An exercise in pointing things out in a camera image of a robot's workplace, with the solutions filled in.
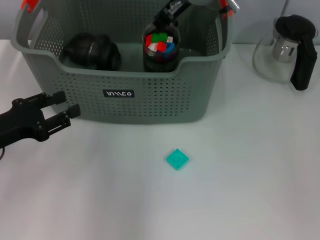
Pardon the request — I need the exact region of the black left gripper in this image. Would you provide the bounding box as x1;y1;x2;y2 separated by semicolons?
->
0;90;82;149

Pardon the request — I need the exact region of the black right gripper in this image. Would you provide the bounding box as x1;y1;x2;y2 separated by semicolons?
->
149;0;193;32

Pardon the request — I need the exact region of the translucent green toy brick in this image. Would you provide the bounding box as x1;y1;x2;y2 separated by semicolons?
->
151;32;168;43

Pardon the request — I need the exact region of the blue square toy plate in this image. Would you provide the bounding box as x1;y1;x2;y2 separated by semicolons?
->
164;42;176;55

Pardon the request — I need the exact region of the glass teacup with black holder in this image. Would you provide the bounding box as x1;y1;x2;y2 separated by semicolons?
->
143;64;179;74
141;21;181;62
142;49;180;72
87;34;123;72

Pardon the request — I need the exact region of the teal square toy plate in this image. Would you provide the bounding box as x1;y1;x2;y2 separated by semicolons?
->
165;148;190;172

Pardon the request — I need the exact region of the grey perforated storage bin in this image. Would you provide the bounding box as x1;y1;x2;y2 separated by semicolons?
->
9;0;234;125

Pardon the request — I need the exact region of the black ceramic teapot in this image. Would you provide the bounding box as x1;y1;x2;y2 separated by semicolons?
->
61;32;101;70

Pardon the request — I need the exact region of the orange bin handle clip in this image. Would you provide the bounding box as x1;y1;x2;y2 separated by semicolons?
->
218;0;235;20
20;0;40;13

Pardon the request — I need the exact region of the glass carafe with black handle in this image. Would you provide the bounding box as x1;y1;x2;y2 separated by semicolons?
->
252;14;319;91

